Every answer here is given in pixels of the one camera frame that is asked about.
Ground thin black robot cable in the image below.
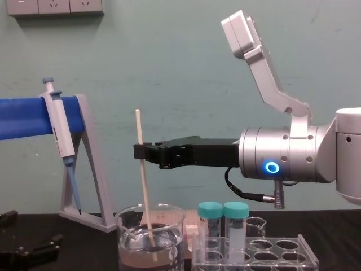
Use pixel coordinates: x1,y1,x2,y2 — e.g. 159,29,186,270
224,166,286,210

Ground small glass beaker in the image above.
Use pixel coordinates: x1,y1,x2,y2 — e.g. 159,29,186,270
245,216,267,241

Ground grey wall socket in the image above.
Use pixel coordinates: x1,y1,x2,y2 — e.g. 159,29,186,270
69,0,103,14
6,0,39,16
38,0,71,15

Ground small wooden block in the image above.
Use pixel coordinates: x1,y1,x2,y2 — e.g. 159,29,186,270
183,210,201,252

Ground clear plastic test tube rack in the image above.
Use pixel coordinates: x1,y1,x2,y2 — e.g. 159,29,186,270
191,233,320,271

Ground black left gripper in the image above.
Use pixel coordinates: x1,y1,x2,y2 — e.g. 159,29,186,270
0,209,64,266

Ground teal capped white sample tube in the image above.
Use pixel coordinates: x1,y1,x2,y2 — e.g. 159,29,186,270
223,200,250,264

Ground large glass beaker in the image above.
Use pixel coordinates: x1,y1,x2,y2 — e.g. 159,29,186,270
113,202,187,271

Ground blue grey pipette stand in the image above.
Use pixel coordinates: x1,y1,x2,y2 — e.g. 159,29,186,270
0,93,117,234

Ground grey blue pipette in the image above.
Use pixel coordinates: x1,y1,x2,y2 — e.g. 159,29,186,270
42,76,83,216

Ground pale stick thermometer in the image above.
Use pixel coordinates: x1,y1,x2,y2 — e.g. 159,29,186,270
135,108,159,262

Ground teal capped dark sample tube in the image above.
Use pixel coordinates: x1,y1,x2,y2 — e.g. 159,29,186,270
197,201,224,264

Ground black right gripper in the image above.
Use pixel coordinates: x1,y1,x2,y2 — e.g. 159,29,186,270
134,136,241,169

